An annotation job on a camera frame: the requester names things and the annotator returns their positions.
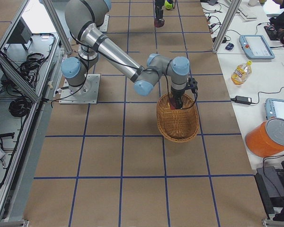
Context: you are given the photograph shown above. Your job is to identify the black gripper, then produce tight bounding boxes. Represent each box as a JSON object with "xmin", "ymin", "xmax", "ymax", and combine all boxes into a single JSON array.
[
  {"xmin": 171, "ymin": 88, "xmax": 185, "ymax": 109},
  {"xmin": 154, "ymin": 0, "xmax": 163, "ymax": 20}
]

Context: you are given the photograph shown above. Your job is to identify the red apple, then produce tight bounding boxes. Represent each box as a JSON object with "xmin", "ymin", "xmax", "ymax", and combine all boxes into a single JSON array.
[{"xmin": 168, "ymin": 98, "xmax": 177, "ymax": 110}]

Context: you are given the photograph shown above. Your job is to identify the green apple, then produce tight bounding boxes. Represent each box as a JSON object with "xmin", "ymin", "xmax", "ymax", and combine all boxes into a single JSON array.
[{"xmin": 164, "ymin": 0, "xmax": 174, "ymax": 10}]

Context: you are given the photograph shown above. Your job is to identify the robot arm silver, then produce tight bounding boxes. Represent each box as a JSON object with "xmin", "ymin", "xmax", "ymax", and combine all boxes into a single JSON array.
[{"xmin": 65, "ymin": 0, "xmax": 190, "ymax": 109}]

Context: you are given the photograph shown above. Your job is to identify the woven wicker basket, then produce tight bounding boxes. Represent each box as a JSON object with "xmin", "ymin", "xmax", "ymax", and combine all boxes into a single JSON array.
[{"xmin": 156, "ymin": 93, "xmax": 199, "ymax": 143}]

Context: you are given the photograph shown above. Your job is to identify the yellow drink bottle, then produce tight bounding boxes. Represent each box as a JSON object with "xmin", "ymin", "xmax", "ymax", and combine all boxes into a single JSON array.
[{"xmin": 231, "ymin": 60, "xmax": 252, "ymax": 85}]

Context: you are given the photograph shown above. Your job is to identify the black power adapter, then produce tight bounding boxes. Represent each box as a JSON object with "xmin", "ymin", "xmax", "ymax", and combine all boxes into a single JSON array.
[{"xmin": 231, "ymin": 96, "xmax": 252, "ymax": 105}]

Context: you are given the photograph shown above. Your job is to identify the dark blue pouch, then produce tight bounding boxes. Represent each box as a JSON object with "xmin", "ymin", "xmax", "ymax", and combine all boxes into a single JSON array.
[{"xmin": 225, "ymin": 43, "xmax": 234, "ymax": 51}]

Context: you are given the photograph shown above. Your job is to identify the blue teach pendant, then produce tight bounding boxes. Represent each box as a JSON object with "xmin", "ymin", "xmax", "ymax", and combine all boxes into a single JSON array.
[
  {"xmin": 265, "ymin": 98, "xmax": 284, "ymax": 119},
  {"xmin": 239, "ymin": 35, "xmax": 275, "ymax": 60}
]

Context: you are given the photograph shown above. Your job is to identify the orange round container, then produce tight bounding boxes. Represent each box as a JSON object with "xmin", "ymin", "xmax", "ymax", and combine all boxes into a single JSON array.
[{"xmin": 245, "ymin": 118, "xmax": 284, "ymax": 157}]

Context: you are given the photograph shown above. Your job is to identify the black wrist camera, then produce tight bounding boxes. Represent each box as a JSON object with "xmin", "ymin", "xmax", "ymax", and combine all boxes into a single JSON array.
[{"xmin": 188, "ymin": 78, "xmax": 198, "ymax": 94}]

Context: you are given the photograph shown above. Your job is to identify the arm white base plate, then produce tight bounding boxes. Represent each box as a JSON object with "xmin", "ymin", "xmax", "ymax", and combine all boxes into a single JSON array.
[
  {"xmin": 58, "ymin": 74, "xmax": 101, "ymax": 105},
  {"xmin": 99, "ymin": 14, "xmax": 109, "ymax": 33}
]

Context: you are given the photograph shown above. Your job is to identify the aluminium frame post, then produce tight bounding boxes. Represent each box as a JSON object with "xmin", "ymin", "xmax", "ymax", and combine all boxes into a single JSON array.
[{"xmin": 212, "ymin": 0, "xmax": 241, "ymax": 54}]

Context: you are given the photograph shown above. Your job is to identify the coiled black cables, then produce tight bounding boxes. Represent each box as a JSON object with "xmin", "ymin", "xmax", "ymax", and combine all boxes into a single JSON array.
[{"xmin": 9, "ymin": 97, "xmax": 32, "ymax": 118}]

